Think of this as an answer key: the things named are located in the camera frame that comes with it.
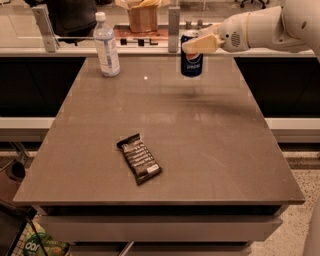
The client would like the grey drawer front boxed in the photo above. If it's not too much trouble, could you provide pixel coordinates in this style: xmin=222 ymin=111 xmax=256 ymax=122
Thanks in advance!
xmin=40 ymin=216 xmax=282 ymax=242

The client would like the middle metal railing post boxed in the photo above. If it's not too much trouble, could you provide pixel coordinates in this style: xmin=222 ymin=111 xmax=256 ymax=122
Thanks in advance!
xmin=168 ymin=6 xmax=180 ymax=53

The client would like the black office chair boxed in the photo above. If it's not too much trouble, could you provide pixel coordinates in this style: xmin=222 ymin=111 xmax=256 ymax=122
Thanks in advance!
xmin=24 ymin=0 xmax=97 ymax=44

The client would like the clear plastic water bottle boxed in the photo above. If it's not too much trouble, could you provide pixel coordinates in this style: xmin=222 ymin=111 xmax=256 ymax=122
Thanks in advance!
xmin=93 ymin=12 xmax=120 ymax=77

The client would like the brown cardboard box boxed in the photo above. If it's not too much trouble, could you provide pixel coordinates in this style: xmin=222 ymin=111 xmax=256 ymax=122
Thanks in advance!
xmin=114 ymin=0 xmax=170 ymax=33

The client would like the black rxbar chocolate wrapper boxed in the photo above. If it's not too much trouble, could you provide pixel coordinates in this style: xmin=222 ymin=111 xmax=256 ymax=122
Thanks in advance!
xmin=117 ymin=134 xmax=162 ymax=185

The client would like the metal railing post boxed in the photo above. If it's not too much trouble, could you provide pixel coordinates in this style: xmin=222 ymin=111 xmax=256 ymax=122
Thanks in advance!
xmin=32 ymin=5 xmax=59 ymax=53
xmin=168 ymin=6 xmax=180 ymax=53

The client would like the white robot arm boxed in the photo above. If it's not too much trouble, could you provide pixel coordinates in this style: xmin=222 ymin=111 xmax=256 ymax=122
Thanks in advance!
xmin=181 ymin=0 xmax=320 ymax=58

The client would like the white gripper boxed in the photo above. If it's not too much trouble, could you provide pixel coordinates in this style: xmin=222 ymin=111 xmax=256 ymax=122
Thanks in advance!
xmin=182 ymin=13 xmax=249 ymax=54

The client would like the blue pepsi can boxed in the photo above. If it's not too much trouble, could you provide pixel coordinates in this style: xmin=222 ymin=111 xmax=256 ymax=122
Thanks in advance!
xmin=181 ymin=30 xmax=203 ymax=77

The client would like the left metal railing post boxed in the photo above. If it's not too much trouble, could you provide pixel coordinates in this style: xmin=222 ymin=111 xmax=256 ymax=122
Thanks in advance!
xmin=32 ymin=5 xmax=59 ymax=53

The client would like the green chip bag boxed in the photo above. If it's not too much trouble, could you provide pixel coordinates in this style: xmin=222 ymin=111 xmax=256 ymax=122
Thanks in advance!
xmin=22 ymin=223 xmax=71 ymax=256

